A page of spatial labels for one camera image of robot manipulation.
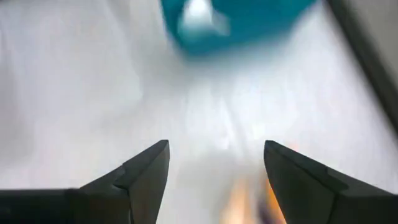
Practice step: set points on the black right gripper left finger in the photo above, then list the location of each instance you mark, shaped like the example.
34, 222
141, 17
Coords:
143, 186

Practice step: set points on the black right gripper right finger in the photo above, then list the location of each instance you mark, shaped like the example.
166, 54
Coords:
304, 193

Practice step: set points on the orange mango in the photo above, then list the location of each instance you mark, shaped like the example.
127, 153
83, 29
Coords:
239, 205

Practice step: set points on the teal plastic basket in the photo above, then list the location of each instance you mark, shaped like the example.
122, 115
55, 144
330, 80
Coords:
248, 28

